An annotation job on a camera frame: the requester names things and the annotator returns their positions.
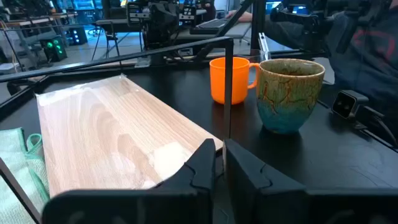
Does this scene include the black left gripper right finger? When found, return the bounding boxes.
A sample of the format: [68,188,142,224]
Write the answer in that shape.
[223,138,308,200]

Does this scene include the black rig frame post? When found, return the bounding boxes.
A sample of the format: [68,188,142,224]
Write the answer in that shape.
[250,0,267,52]

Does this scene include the green blue ceramic mug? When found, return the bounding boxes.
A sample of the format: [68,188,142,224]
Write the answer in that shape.
[256,58,326,135]

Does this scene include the light green cloth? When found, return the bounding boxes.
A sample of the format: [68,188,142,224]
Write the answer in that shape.
[0,127,50,224]

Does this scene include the wooden shelf with black frame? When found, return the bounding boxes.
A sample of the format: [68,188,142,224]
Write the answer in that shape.
[0,36,234,224]

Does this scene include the black box with green lights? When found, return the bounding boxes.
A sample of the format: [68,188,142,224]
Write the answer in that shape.
[40,35,68,62]

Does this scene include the black chair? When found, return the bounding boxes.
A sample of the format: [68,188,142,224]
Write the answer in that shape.
[91,19,121,60]

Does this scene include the person's hand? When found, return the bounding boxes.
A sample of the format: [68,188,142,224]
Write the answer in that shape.
[226,11,252,23]

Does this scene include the black background equipment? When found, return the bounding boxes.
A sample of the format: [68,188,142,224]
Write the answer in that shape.
[126,0,197,50]

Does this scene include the black keyboard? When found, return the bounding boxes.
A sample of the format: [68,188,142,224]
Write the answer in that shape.
[189,18,231,35]

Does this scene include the small black table camera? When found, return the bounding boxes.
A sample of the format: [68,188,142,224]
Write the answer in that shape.
[331,90,370,121]

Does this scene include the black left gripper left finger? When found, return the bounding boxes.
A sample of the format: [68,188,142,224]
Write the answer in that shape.
[152,139,217,195]

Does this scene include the black box with blue lights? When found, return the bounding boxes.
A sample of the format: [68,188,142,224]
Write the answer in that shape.
[68,26,88,46]

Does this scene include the orange plastic mug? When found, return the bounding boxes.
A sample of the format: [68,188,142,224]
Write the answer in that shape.
[209,57,261,105]

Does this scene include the black camera cable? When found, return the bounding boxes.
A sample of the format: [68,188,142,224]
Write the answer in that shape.
[362,105,398,147]

